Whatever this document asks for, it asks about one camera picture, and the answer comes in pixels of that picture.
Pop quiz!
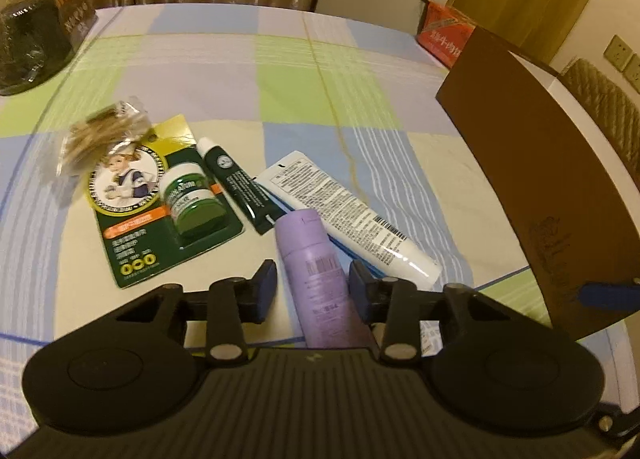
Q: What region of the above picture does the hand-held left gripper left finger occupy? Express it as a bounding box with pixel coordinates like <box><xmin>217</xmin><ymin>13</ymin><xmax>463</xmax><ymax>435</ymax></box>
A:
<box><xmin>115</xmin><ymin>259</ymin><xmax>278</xmax><ymax>366</ymax></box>

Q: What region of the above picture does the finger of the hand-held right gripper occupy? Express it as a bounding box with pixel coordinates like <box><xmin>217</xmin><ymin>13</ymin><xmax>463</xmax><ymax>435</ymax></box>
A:
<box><xmin>575</xmin><ymin>277</ymin><xmax>640</xmax><ymax>312</ymax></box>

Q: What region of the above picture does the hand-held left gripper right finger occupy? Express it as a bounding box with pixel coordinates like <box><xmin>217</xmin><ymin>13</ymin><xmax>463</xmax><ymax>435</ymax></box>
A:
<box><xmin>348</xmin><ymin>260</ymin><xmax>571</xmax><ymax>365</ymax></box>

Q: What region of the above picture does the purple bottle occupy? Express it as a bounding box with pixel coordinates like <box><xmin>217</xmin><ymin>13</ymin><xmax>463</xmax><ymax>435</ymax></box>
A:
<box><xmin>276</xmin><ymin>209</ymin><xmax>373</xmax><ymax>350</ymax></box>

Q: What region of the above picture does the white tube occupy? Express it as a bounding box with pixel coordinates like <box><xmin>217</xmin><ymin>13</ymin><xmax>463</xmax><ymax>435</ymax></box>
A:
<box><xmin>255</xmin><ymin>150</ymin><xmax>443</xmax><ymax>290</ymax></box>

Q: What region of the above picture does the dark green tube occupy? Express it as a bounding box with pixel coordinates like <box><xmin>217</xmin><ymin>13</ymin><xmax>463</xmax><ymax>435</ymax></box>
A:
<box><xmin>196</xmin><ymin>137</ymin><xmax>291</xmax><ymax>236</ymax></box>

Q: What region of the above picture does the green blister card with jar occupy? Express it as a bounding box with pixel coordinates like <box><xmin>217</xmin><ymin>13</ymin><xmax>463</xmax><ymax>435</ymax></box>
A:
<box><xmin>87</xmin><ymin>114</ymin><xmax>245</xmax><ymax>290</ymax></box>

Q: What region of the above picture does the brown cardboard box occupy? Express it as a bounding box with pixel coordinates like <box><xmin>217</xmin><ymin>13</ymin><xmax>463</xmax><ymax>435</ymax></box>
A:
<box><xmin>435</xmin><ymin>25</ymin><xmax>640</xmax><ymax>342</ymax></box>

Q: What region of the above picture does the clear bag of brown bits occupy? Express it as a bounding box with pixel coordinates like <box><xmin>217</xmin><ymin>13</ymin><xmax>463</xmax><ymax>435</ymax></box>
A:
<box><xmin>59</xmin><ymin>96</ymin><xmax>153</xmax><ymax>177</ymax></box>

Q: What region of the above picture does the checked cloth covered desktop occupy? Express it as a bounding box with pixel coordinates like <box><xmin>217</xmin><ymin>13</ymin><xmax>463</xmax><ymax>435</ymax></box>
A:
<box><xmin>0</xmin><ymin>3</ymin><xmax>640</xmax><ymax>390</ymax></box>

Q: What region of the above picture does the quilted beige chair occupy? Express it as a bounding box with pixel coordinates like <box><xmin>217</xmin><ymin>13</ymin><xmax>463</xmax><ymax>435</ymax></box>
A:
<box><xmin>562</xmin><ymin>58</ymin><xmax>640</xmax><ymax>164</ymax></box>

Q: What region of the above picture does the red food packet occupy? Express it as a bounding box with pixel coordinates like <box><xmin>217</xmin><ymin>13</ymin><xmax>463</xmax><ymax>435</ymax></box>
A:
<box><xmin>416</xmin><ymin>0</ymin><xmax>476</xmax><ymax>70</ymax></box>

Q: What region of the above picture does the dark plastic container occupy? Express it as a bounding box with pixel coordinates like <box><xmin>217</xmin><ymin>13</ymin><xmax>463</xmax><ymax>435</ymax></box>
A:
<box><xmin>0</xmin><ymin>0</ymin><xmax>97</xmax><ymax>97</ymax></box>

